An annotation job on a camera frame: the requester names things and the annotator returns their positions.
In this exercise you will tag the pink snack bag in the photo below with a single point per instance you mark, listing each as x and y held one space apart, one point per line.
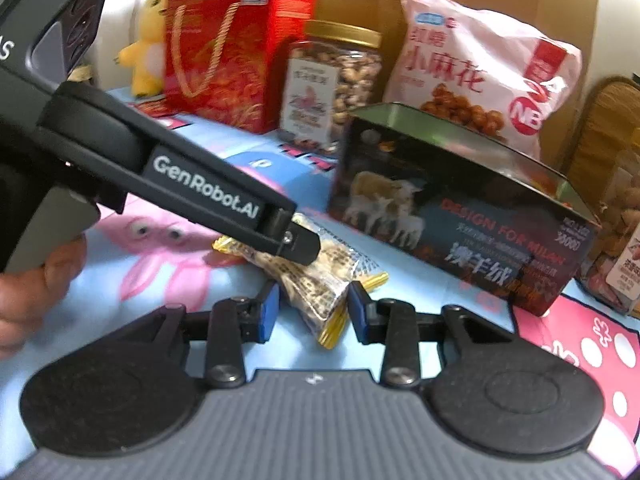
470 60

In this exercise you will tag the yellow plush duck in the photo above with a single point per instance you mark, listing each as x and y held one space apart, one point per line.
145 50

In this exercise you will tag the gold-lid nut jar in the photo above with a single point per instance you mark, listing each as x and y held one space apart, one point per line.
325 85

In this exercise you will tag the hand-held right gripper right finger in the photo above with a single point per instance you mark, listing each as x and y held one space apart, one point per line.
357 310

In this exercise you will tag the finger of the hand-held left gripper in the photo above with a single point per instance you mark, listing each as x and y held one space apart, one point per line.
302 242

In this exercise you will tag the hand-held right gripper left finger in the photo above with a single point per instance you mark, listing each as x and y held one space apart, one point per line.
269 312

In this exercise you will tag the tall gold-lid snack jar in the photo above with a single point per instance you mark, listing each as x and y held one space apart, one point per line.
617 240

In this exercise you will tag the red gift box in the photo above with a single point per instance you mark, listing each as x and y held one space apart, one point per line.
225 55

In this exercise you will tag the brown seat cushion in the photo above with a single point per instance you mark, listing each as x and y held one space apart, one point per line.
607 125

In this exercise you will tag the black tin box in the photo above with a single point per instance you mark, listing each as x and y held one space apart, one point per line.
460 220

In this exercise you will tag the person's left hand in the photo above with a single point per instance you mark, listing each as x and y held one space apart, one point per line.
35 300

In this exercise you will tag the printed blanket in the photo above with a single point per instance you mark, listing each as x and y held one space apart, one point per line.
165 270

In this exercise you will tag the clear gold-edged snack packet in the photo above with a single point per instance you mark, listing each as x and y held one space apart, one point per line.
320 285

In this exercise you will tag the small red packet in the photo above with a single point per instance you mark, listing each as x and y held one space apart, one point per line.
160 115

